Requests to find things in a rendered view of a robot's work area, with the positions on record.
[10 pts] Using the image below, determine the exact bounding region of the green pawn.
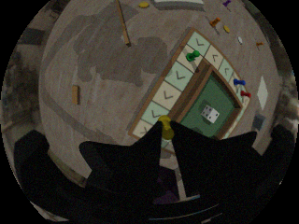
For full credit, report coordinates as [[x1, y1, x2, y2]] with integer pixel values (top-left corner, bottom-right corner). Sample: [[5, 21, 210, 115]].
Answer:
[[186, 51, 199, 62]]

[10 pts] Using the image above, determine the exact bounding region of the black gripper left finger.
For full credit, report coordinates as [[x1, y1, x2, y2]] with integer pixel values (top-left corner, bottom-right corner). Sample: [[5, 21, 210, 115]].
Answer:
[[78, 120, 164, 201]]

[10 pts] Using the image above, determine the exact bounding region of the yellow game pawn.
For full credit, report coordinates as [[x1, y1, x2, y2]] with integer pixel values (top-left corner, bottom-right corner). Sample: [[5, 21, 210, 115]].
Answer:
[[158, 115, 175, 141]]

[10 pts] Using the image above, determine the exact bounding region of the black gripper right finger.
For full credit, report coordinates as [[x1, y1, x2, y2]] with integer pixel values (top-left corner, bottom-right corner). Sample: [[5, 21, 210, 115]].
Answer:
[[169, 120, 257, 198]]

